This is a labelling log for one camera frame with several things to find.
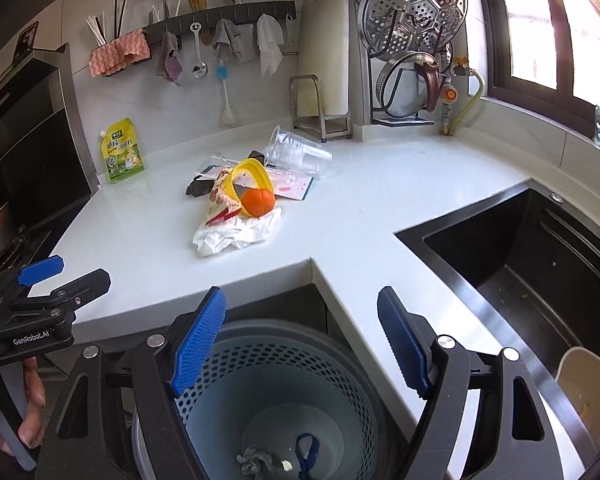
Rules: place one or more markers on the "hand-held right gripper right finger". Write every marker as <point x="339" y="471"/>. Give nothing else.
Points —
<point x="402" y="345"/>

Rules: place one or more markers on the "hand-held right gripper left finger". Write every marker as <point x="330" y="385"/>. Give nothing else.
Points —
<point x="200" y="345"/>

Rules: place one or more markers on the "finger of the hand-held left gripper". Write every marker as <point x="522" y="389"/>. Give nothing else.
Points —
<point x="80" y="285"/>
<point x="40" y="267"/>

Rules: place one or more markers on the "grey perforated trash bin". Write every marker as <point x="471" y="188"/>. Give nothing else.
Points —
<point x="280" y="385"/>

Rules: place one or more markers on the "white tissue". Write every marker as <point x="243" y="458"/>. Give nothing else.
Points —
<point x="230" y="235"/>

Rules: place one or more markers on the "red beige snack wrapper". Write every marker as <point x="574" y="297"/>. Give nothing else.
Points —
<point x="220" y="200"/>

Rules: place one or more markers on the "orange tangerine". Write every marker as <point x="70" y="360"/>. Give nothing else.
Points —
<point x="258" y="202"/>

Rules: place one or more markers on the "pink printed packet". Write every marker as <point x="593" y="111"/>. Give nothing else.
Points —
<point x="295" y="187"/>

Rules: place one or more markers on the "clear plastic cup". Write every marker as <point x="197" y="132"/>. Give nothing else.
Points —
<point x="295" y="152"/>

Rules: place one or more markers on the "person's left hand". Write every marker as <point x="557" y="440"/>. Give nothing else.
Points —
<point x="32" y="400"/>

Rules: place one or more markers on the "yellow green pouch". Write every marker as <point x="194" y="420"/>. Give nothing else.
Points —
<point x="122" y="152"/>

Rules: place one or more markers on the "black sink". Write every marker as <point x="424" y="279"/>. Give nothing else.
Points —
<point x="530" y="270"/>

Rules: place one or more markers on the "dark grey sock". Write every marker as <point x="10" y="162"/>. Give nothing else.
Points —
<point x="197" y="189"/>

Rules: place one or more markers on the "clear plastic wrapper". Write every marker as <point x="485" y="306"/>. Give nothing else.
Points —
<point x="220" y="162"/>

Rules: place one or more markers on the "beige plastic dish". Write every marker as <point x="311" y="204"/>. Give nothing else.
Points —
<point x="582" y="390"/>

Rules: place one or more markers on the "pink wavy sponge cloth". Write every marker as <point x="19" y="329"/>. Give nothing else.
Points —
<point x="117" y="52"/>

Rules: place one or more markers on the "metal board stand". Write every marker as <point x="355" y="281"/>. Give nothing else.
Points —
<point x="325" y="127"/>

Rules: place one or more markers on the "bundle of white chopsticks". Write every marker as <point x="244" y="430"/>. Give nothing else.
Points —
<point x="97" y="32"/>

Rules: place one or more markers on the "grey purple rag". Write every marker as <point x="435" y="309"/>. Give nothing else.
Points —
<point x="169" y="60"/>

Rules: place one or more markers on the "black lid rack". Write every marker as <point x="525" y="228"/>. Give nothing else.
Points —
<point x="375" y="100"/>

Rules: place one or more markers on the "gas valve orange knob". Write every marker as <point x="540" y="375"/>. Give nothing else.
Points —
<point x="451" y="94"/>

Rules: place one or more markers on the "blue bottle brush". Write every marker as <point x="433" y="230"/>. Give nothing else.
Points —
<point x="223" y="72"/>

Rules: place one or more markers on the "glass pot lid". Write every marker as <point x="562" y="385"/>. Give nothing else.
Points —
<point x="400" y="85"/>

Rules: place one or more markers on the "dark chopstick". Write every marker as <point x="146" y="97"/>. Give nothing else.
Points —
<point x="116" y="12"/>
<point x="124" y="12"/>

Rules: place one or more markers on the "grey cloth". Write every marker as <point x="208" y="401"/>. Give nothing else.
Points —
<point x="227" y="37"/>

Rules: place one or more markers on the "white cloth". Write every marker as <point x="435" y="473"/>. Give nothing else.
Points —
<point x="269" y="40"/>

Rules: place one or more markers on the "white cutting board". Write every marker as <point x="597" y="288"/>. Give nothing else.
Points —
<point x="325" y="45"/>

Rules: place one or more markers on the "white plastic bag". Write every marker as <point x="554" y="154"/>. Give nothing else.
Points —
<point x="291" y="30"/>

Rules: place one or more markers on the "metal steamer plate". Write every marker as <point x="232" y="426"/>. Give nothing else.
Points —
<point x="410" y="5"/>

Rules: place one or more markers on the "dark wall sticker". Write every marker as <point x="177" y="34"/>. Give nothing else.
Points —
<point x="29" y="37"/>

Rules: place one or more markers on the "dark window frame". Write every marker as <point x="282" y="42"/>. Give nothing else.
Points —
<point x="495" y="50"/>

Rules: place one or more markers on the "grey wall hook rail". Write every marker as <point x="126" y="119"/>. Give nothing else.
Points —
<point x="240" y="12"/>

